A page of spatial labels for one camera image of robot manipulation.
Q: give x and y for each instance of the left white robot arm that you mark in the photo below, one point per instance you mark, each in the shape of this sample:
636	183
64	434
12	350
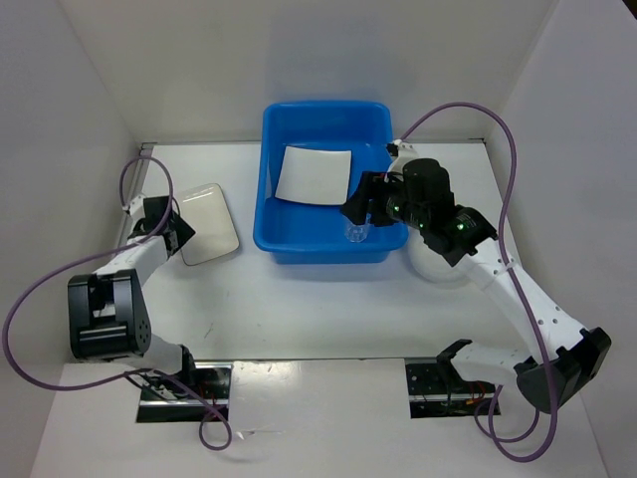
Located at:
108	317

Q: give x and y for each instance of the large square white plate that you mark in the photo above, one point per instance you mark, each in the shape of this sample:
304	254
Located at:
314	177

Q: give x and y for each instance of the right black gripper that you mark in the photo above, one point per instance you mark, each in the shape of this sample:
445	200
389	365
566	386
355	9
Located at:
356	205

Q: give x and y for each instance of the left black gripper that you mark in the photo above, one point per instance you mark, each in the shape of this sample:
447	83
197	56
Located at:
182	229

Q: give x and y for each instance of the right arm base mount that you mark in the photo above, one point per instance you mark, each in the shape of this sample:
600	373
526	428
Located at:
430	395

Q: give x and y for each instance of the clear plastic cup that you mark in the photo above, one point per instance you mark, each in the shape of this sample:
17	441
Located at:
356	233

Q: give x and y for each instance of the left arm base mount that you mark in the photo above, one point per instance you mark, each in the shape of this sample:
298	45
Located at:
161	401

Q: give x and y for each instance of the white round bowl plate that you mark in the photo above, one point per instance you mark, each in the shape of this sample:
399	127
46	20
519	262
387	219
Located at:
432	267

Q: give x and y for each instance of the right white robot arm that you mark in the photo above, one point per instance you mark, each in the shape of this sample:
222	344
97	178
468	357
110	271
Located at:
560	355

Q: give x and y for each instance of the small rectangular white plate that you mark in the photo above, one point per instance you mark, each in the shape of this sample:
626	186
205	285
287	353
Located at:
205	210

